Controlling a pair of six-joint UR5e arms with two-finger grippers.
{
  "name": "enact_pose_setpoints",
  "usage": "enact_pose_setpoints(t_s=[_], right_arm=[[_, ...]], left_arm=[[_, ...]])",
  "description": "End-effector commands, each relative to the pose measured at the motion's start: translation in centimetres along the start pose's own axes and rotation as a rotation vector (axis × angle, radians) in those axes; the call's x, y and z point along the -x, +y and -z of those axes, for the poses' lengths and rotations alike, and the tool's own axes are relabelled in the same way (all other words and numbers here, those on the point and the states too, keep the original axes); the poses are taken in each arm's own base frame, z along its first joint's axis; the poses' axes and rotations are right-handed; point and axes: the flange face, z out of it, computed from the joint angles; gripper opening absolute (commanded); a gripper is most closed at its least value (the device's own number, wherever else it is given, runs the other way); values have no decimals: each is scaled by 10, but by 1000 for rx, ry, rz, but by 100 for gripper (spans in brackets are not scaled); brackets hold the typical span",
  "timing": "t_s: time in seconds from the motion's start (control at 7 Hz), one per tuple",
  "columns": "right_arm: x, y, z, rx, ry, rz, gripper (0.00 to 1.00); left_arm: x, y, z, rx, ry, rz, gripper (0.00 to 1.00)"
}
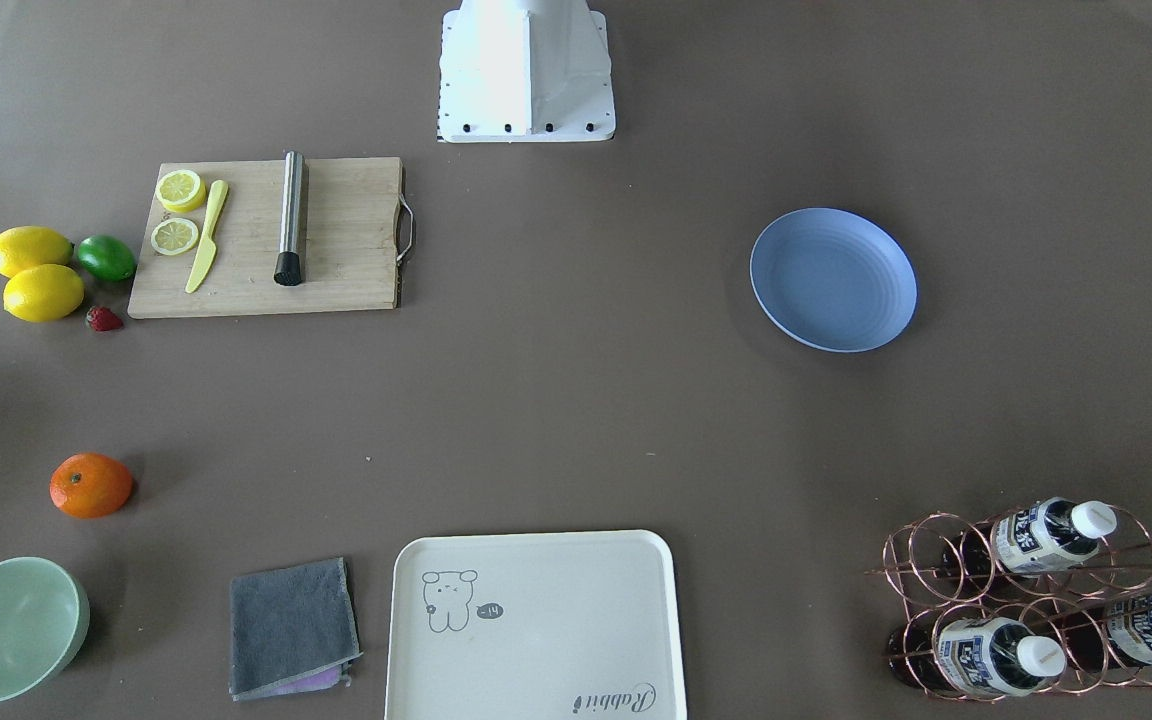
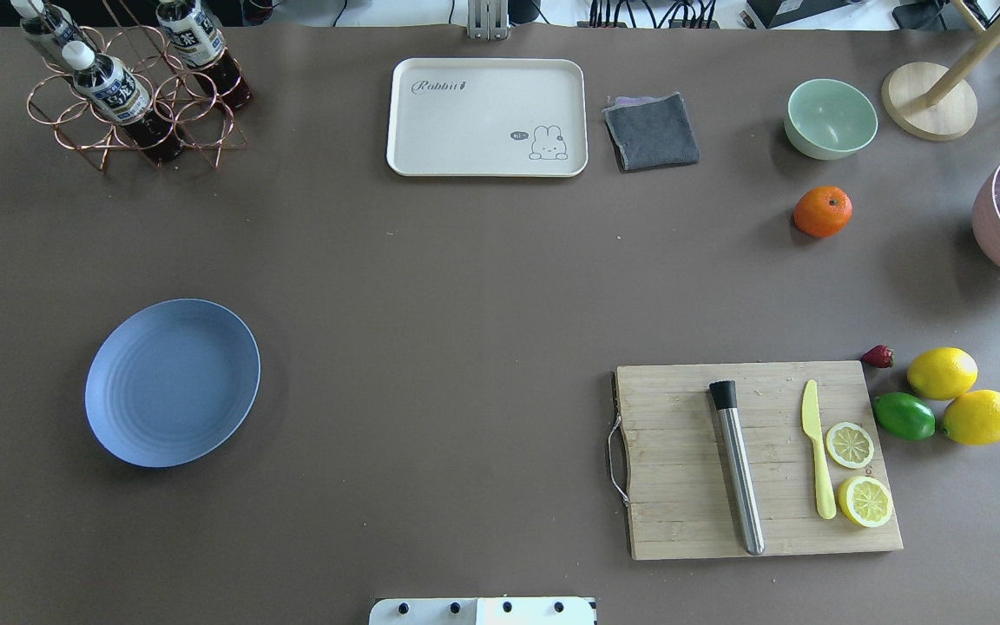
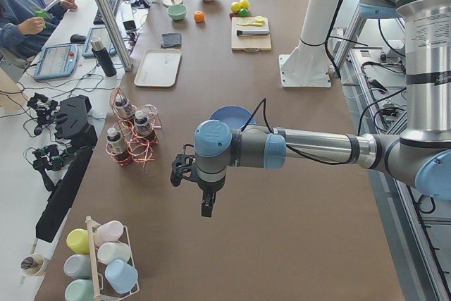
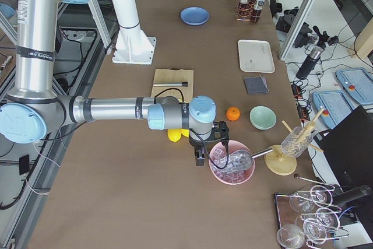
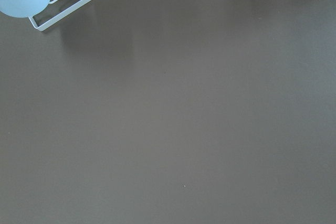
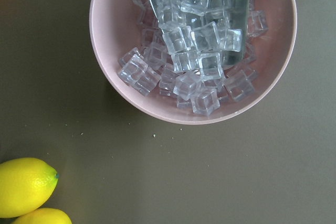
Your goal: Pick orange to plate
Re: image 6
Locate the clear ice cube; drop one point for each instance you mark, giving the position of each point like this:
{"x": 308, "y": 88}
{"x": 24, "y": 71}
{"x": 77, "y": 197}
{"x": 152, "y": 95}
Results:
{"x": 205, "y": 101}
{"x": 133, "y": 70}
{"x": 257, "y": 23}
{"x": 210, "y": 66}
{"x": 185, "y": 61}
{"x": 232, "y": 40}
{"x": 178, "y": 40}
{"x": 197, "y": 7}
{"x": 206, "y": 38}
{"x": 239, "y": 86}
{"x": 147, "y": 82}
{"x": 186, "y": 85}

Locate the pink bowl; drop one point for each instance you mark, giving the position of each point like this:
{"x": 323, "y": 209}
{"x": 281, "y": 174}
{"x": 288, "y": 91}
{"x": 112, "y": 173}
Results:
{"x": 114, "y": 31}

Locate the metal ice scoop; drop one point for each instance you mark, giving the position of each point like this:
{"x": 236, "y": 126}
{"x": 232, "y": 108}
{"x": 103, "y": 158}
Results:
{"x": 227, "y": 14}

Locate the yellow lemon upper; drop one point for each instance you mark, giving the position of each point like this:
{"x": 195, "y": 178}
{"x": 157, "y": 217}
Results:
{"x": 26, "y": 184}

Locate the yellow lemon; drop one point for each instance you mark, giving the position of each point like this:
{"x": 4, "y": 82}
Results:
{"x": 26, "y": 184}
{"x": 44, "y": 216}

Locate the yellow lemon lower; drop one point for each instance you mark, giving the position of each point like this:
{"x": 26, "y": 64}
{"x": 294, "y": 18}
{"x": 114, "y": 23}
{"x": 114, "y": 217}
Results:
{"x": 44, "y": 216}

